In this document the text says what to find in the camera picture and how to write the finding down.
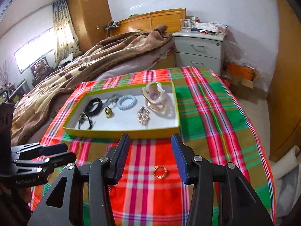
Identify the gold ring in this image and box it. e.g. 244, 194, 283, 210
153, 165, 170, 180

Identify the black gold bead bracelet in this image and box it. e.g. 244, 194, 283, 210
77, 107, 113, 130

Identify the white spiral hair tie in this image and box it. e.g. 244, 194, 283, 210
116, 94, 138, 111

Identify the gold rhinestone hair clip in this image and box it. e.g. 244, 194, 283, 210
137, 107, 150, 125

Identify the translucent pink hair claw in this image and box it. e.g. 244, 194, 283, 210
142, 82, 168, 112

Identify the white paper towel roll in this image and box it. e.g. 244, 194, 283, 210
271, 145, 300, 180

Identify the brown patterned blanket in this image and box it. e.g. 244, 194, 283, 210
11, 24, 173, 146

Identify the yellow-green shallow cardboard box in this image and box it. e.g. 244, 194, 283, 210
63, 81, 180, 139

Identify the wooden door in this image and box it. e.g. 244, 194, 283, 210
267, 0, 300, 162

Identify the dotted window curtain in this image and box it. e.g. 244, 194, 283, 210
52, 0, 80, 67

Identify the orange storage box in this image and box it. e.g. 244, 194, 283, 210
227, 62, 255, 81

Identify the white bedside nightstand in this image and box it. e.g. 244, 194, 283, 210
173, 32, 224, 75

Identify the wooden wardrobe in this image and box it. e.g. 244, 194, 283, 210
67, 0, 112, 53

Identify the clear glass cup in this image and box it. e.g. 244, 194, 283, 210
181, 19, 191, 33

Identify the wooden bed headboard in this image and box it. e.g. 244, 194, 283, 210
109, 8, 186, 36

